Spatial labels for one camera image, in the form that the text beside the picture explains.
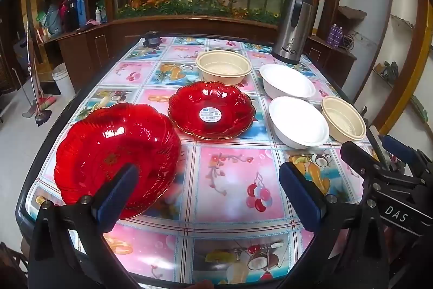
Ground white foam bowl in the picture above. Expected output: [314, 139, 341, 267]
[259, 64, 316, 100]
[269, 96, 330, 150]

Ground grey-blue thermos jug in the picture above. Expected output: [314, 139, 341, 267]
[44, 5, 62, 35]

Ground black string mop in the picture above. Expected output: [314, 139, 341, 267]
[26, 21, 53, 126]

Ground black cable bundle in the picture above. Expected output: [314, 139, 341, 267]
[342, 30, 359, 51]

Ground blue thermos flask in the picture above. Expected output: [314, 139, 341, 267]
[78, 0, 88, 28]

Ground brown cardboard box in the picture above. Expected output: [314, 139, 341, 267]
[338, 6, 368, 21]

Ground large red plastic plate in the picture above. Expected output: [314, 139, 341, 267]
[53, 103, 182, 220]

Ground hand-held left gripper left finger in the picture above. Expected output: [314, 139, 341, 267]
[29, 163, 140, 289]

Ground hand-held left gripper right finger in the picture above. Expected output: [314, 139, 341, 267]
[277, 160, 400, 289]

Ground white plastic bucket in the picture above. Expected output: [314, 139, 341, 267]
[51, 63, 76, 102]

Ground flat grey mop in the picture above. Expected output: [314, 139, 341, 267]
[12, 67, 38, 118]

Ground red broom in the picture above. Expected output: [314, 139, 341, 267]
[32, 38, 57, 110]

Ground small red plastic plate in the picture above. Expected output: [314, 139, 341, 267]
[168, 81, 257, 141]

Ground black thermos flask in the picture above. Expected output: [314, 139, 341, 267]
[66, 0, 80, 32]

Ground small black jar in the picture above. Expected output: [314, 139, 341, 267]
[142, 32, 161, 47]

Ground beige plastic bowl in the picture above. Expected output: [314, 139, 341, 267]
[195, 50, 253, 86]
[321, 95, 367, 143]

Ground brown wooden cabinet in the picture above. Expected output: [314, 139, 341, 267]
[37, 15, 357, 93]

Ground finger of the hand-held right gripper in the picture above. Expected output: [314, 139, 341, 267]
[379, 135, 433, 174]
[341, 141, 425, 195]

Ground stainless steel thermos jug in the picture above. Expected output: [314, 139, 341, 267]
[271, 0, 317, 65]

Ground printed fruit pattern tablecloth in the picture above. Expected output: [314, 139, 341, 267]
[26, 36, 384, 286]

